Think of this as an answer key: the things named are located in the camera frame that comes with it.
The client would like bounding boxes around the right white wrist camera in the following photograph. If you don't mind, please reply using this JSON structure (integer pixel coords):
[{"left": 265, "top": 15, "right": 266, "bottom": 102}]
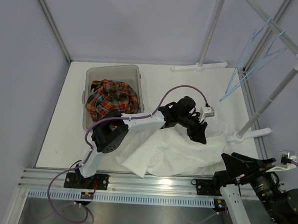
[{"left": 267, "top": 149, "right": 297, "bottom": 173}]

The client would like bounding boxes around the red plaid shirt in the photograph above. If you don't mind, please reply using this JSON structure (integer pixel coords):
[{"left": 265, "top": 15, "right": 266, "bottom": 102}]
[{"left": 85, "top": 79, "right": 140, "bottom": 122}]

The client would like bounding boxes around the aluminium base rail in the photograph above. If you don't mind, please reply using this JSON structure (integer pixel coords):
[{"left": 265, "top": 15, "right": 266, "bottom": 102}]
[{"left": 17, "top": 168, "right": 223, "bottom": 198}]

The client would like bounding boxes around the white slotted cable duct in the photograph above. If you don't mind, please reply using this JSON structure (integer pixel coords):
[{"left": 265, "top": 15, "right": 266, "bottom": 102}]
[{"left": 26, "top": 188, "right": 216, "bottom": 208}]

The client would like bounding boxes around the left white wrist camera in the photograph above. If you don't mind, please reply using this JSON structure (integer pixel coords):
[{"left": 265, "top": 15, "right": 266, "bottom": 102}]
[{"left": 199, "top": 106, "right": 215, "bottom": 123}]

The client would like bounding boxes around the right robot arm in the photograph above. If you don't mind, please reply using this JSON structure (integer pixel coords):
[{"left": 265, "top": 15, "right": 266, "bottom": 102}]
[{"left": 211, "top": 152, "right": 298, "bottom": 224}]

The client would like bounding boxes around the white clothes rack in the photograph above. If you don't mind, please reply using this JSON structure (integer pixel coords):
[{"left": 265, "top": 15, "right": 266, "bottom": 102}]
[{"left": 167, "top": 0, "right": 298, "bottom": 148}]

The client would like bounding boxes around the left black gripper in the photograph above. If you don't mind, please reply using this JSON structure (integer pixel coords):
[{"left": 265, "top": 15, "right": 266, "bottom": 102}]
[{"left": 176, "top": 112, "right": 207, "bottom": 144}]

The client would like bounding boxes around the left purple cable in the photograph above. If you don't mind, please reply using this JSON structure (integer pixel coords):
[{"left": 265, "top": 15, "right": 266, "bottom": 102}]
[{"left": 45, "top": 78, "right": 211, "bottom": 224}]

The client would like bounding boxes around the light blue wire hanger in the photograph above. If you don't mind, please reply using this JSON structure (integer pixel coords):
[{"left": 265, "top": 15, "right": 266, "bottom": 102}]
[{"left": 225, "top": 17, "right": 272, "bottom": 95}]

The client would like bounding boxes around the grey translucent plastic bin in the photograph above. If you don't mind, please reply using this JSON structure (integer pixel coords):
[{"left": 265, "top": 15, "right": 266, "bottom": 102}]
[{"left": 82, "top": 64, "right": 144, "bottom": 130}]

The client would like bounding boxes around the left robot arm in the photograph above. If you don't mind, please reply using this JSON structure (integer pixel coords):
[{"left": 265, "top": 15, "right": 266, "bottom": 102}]
[{"left": 64, "top": 96, "right": 215, "bottom": 189}]

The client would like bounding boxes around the white shirt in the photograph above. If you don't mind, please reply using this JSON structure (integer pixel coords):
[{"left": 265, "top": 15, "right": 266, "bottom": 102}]
[{"left": 115, "top": 115, "right": 229, "bottom": 177}]

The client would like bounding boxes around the right aluminium frame post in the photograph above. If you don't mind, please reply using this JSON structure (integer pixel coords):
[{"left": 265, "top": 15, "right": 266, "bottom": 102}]
[{"left": 242, "top": 0, "right": 295, "bottom": 75}]

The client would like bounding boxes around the left aluminium frame post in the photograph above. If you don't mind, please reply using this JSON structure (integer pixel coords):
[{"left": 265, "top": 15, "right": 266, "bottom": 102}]
[{"left": 36, "top": 0, "right": 73, "bottom": 65}]

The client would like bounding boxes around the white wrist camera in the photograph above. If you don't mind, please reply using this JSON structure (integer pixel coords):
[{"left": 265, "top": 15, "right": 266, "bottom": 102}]
[
  {"left": 267, "top": 149, "right": 297, "bottom": 173},
  {"left": 199, "top": 106, "right": 215, "bottom": 123}
]

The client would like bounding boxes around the aluminium frame post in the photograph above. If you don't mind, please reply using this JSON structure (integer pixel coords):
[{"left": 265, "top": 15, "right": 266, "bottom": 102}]
[
  {"left": 36, "top": 0, "right": 73, "bottom": 65},
  {"left": 242, "top": 0, "right": 295, "bottom": 75}
]

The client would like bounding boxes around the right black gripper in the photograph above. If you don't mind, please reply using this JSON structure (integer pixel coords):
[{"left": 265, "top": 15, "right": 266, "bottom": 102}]
[{"left": 219, "top": 150, "right": 289, "bottom": 221}]

